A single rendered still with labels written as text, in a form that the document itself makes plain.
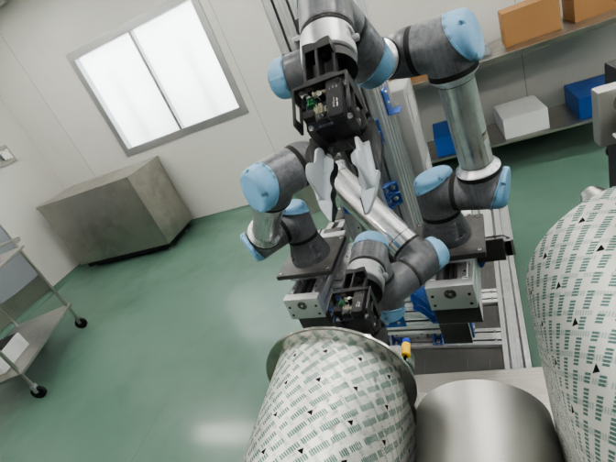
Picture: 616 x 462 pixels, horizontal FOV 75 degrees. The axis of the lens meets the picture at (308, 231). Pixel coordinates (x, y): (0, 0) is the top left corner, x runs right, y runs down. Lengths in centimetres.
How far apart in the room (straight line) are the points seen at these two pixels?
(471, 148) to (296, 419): 91
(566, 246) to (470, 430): 17
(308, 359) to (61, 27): 491
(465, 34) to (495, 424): 79
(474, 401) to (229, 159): 425
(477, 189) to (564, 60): 293
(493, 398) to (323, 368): 15
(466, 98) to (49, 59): 475
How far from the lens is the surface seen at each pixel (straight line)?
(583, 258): 26
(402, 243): 91
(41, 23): 527
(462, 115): 108
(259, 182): 95
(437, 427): 40
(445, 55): 101
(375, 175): 47
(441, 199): 122
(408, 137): 162
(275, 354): 41
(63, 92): 537
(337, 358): 35
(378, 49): 68
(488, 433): 38
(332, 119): 47
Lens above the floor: 155
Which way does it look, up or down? 26 degrees down
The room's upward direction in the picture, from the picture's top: 24 degrees counter-clockwise
